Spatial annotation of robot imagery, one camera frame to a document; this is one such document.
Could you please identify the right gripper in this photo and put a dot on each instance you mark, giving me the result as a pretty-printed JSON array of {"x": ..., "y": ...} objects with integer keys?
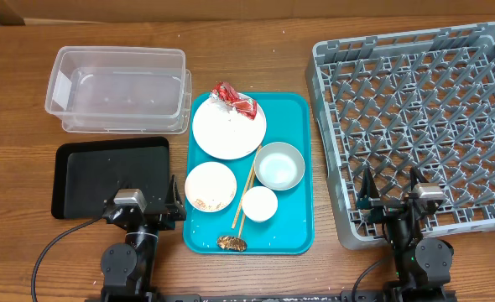
[{"x": 393, "y": 208}]

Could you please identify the clear plastic bin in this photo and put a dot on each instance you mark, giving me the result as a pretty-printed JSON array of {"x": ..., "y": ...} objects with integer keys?
[{"x": 120, "y": 89}]

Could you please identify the grey dishwasher rack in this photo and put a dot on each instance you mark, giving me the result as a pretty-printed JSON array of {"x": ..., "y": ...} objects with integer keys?
[{"x": 391, "y": 102}]

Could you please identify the large white plate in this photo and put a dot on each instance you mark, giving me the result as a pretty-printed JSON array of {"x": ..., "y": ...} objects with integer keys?
[{"x": 227, "y": 140}]

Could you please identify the white paper cup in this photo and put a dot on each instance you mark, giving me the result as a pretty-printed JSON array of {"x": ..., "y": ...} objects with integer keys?
[{"x": 265, "y": 204}]

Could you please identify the red snack wrapper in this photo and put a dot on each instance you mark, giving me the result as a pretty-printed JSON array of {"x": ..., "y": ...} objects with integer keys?
[{"x": 244, "y": 105}]

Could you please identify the teal serving tray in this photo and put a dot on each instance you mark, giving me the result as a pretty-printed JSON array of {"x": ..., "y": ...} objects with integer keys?
[{"x": 291, "y": 230}]

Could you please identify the black tray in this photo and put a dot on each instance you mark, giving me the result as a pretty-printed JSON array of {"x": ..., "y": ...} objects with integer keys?
[{"x": 86, "y": 174}]

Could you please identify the left wooden chopstick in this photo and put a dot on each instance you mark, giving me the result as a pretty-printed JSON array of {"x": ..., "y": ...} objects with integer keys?
[{"x": 246, "y": 187}]

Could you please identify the right wooden chopstick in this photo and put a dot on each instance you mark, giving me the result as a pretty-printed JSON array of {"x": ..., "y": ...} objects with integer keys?
[{"x": 247, "y": 204}]

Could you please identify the white napkin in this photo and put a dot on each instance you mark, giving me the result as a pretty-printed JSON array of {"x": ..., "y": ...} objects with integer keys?
[{"x": 223, "y": 111}]

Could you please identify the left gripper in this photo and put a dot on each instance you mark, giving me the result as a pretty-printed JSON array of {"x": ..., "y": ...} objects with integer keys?
[{"x": 173, "y": 203}]

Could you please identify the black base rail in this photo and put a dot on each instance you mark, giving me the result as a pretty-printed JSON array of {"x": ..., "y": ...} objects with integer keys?
[{"x": 343, "y": 296}]

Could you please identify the pink bowl with rice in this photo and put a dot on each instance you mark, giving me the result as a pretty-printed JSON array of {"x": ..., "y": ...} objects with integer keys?
[{"x": 210, "y": 187}]

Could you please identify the brown food scrap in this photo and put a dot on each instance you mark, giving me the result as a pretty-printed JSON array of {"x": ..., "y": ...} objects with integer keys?
[{"x": 231, "y": 243}]

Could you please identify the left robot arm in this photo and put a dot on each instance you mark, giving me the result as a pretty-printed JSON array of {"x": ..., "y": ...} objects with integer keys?
[{"x": 128, "y": 266}]

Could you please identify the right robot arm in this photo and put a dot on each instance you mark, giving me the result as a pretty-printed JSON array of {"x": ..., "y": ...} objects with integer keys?
[{"x": 422, "y": 264}]

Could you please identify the wooden chopstick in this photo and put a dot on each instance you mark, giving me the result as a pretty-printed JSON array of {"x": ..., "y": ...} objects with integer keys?
[
  {"x": 246, "y": 187},
  {"x": 247, "y": 204}
]

